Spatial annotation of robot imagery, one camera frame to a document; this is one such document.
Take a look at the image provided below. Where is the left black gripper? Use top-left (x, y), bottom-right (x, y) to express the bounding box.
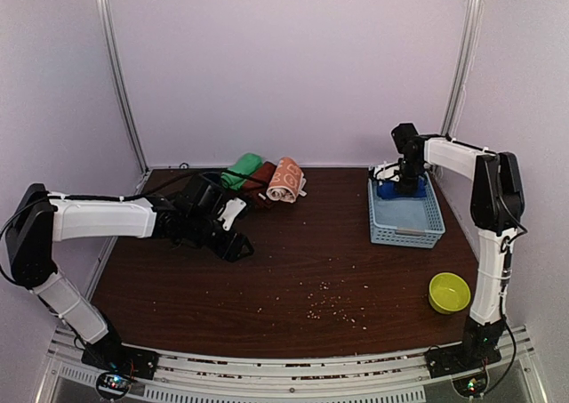
top-left (185, 211), bottom-right (254, 262)

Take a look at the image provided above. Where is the blue towel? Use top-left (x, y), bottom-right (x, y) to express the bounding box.
top-left (376, 179), bottom-right (427, 200)

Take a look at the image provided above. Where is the light blue plastic basket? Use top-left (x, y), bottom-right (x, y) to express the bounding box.
top-left (367, 175), bottom-right (445, 249)

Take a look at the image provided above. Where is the orange patterned towel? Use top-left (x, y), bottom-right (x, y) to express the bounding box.
top-left (266, 157), bottom-right (307, 204)

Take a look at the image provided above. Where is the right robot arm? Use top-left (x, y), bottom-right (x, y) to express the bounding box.
top-left (391, 123), bottom-right (527, 369)

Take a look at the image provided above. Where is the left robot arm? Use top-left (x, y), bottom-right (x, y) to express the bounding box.
top-left (1, 172), bottom-right (254, 371)

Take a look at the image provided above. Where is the brown rolled towel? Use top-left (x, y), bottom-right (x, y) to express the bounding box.
top-left (239, 161), bottom-right (276, 209)

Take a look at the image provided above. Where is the dark blue mug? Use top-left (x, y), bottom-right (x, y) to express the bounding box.
top-left (201, 172), bottom-right (222, 187)

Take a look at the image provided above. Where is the green rolled towel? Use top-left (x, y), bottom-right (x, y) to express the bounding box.
top-left (220, 153), bottom-right (264, 190)

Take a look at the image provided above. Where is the yellow-green bowl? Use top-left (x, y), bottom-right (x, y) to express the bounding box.
top-left (429, 272), bottom-right (471, 315)

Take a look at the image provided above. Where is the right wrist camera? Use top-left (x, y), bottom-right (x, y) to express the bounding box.
top-left (368, 163), bottom-right (399, 181)

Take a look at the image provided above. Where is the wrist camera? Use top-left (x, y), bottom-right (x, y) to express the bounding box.
top-left (368, 163), bottom-right (399, 181)
top-left (217, 197), bottom-right (247, 231)

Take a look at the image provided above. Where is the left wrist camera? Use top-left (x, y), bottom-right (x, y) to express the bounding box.
top-left (217, 197), bottom-right (247, 231)

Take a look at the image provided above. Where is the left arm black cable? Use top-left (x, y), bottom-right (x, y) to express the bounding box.
top-left (61, 171), bottom-right (268, 202)

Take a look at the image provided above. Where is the right aluminium frame post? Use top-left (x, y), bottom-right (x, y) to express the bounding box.
top-left (440, 0), bottom-right (484, 136)

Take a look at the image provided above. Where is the aluminium frame post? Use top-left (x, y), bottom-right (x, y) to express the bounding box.
top-left (96, 0), bottom-right (149, 174)
top-left (440, 0), bottom-right (484, 136)

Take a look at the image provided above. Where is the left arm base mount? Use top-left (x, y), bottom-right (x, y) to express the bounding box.
top-left (81, 346), bottom-right (159, 401)

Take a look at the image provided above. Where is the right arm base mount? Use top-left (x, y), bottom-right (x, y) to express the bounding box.
top-left (424, 344), bottom-right (501, 399)

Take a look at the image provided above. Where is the front aluminium rail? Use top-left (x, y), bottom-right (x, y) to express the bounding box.
top-left (44, 335), bottom-right (539, 403)

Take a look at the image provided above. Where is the left aluminium frame post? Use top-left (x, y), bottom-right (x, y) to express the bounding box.
top-left (96, 0), bottom-right (149, 174)

